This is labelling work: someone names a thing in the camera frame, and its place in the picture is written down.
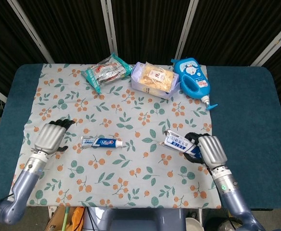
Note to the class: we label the floral orange fruit tablecloth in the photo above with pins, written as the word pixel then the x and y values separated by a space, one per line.
pixel 121 108

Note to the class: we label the white blue toothpaste tube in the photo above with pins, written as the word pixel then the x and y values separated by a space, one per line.
pixel 101 142

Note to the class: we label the green stick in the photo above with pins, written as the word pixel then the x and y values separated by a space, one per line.
pixel 66 220

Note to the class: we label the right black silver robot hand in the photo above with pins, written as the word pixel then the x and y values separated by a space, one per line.
pixel 211 150

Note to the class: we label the teal silver snack packet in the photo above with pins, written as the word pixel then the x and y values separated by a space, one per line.
pixel 106 72

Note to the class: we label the metal table leg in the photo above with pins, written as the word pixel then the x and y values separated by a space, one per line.
pixel 199 216

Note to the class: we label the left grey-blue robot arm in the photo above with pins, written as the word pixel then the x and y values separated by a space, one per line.
pixel 22 185

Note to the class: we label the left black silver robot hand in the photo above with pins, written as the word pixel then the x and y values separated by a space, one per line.
pixel 49 138

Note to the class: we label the dark teal table cover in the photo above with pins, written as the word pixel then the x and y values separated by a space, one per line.
pixel 241 108

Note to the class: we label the white bowl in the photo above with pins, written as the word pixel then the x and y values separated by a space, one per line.
pixel 193 225

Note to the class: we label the clear bag of chips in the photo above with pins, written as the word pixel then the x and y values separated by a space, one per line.
pixel 156 78

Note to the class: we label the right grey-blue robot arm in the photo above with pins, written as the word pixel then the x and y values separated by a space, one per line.
pixel 231 192

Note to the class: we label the orange bag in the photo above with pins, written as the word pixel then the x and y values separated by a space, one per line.
pixel 78 220

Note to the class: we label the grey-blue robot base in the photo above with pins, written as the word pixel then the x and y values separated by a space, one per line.
pixel 135 220

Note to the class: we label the blue pump bottle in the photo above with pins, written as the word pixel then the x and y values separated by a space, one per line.
pixel 193 81

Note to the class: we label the silver blue toothpaste box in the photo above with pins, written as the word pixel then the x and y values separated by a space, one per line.
pixel 178 143

